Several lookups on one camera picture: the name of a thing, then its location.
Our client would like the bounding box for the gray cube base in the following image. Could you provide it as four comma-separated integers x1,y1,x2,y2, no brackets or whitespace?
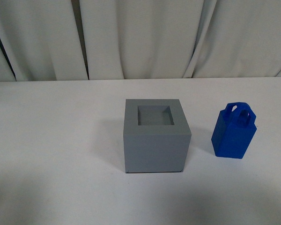
123,99,192,173

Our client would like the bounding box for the blue handled block part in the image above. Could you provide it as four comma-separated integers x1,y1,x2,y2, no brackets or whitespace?
211,102,257,159

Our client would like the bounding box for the white pleated curtain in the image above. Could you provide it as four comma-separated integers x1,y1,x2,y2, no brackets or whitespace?
0,0,281,81

